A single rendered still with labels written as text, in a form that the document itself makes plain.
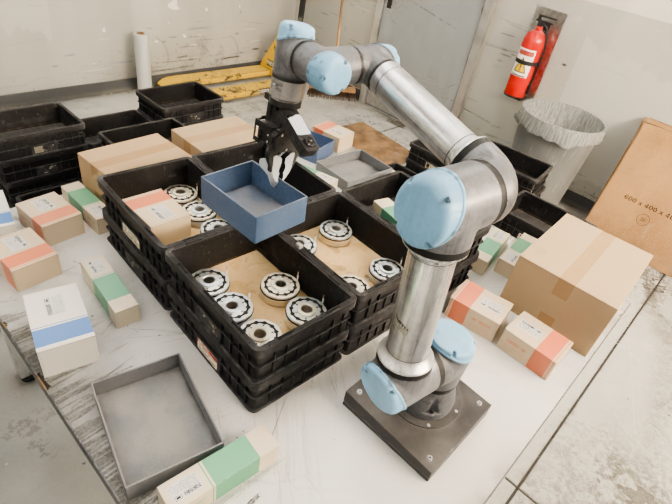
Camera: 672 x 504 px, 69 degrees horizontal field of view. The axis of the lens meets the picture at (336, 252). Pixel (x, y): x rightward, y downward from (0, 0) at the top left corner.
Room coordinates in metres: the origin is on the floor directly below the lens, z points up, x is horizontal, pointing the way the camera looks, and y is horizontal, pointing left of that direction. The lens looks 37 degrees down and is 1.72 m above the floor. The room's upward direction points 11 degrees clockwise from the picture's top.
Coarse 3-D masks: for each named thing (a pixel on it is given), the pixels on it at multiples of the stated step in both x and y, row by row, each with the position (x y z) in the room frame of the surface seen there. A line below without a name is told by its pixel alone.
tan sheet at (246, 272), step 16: (240, 256) 1.07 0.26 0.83; (256, 256) 1.09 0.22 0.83; (224, 272) 0.99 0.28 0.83; (240, 272) 1.01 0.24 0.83; (256, 272) 1.02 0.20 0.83; (272, 272) 1.03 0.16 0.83; (240, 288) 0.94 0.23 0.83; (256, 288) 0.96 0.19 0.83; (256, 304) 0.90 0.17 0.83; (272, 320) 0.85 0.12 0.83
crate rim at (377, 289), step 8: (336, 192) 1.35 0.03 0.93; (312, 200) 1.28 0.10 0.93; (320, 200) 1.29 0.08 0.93; (352, 200) 1.33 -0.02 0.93; (360, 208) 1.29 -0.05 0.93; (376, 216) 1.26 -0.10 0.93; (384, 224) 1.23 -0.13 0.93; (392, 232) 1.20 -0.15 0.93; (296, 240) 1.06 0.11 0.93; (304, 248) 1.04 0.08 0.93; (312, 256) 1.01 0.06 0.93; (320, 264) 0.98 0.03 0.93; (400, 272) 1.01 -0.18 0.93; (344, 280) 0.94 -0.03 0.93; (384, 280) 0.97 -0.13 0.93; (392, 280) 0.98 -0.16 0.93; (400, 280) 1.00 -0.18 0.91; (352, 288) 0.91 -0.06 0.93; (376, 288) 0.93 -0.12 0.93; (384, 288) 0.95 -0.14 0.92; (360, 296) 0.89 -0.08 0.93; (368, 296) 0.91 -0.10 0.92
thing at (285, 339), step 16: (192, 240) 0.98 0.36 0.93; (288, 240) 1.06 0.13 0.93; (304, 256) 1.00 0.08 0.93; (176, 272) 0.87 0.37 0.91; (320, 272) 0.96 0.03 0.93; (192, 288) 0.82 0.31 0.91; (208, 304) 0.78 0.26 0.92; (352, 304) 0.87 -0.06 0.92; (224, 320) 0.74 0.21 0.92; (320, 320) 0.79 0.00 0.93; (240, 336) 0.70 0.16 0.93; (288, 336) 0.72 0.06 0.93; (256, 352) 0.67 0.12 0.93; (272, 352) 0.69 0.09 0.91
